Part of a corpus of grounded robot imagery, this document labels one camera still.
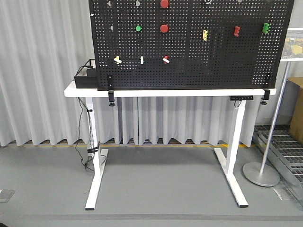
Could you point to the red rotary selector switch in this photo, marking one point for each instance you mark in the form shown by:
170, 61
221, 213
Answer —
166, 59

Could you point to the white standing desk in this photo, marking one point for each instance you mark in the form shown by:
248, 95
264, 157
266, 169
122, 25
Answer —
227, 161

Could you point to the black perforated pegboard panel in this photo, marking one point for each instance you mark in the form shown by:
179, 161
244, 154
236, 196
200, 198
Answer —
222, 62

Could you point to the black box on desk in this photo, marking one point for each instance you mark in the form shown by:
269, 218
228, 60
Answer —
86, 79

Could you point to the black desk control panel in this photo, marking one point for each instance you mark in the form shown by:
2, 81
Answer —
240, 98

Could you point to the lower red mushroom button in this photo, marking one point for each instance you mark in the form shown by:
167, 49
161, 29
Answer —
164, 28

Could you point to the red mushroom button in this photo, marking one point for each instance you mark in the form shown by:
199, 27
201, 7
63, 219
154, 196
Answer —
164, 28
164, 4

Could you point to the top red mushroom button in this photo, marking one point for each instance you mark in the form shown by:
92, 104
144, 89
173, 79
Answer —
164, 4

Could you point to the right black table clamp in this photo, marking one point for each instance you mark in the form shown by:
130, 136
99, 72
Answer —
266, 87

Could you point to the grey curtain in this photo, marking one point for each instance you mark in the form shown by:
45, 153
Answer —
42, 45

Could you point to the metal floor grating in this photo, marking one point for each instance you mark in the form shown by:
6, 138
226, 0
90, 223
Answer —
284, 170

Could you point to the brown cardboard box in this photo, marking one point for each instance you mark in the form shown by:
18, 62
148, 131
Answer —
296, 93

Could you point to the yellow rotary selector switch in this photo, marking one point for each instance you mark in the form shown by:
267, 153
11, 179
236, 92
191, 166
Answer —
117, 60

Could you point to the yellow toggle switch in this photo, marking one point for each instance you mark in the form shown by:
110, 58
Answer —
205, 35

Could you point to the red toggle switch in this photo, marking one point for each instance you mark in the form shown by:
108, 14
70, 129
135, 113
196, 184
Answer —
236, 31

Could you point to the green toggle switch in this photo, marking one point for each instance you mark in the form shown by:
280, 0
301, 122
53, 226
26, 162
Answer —
266, 28

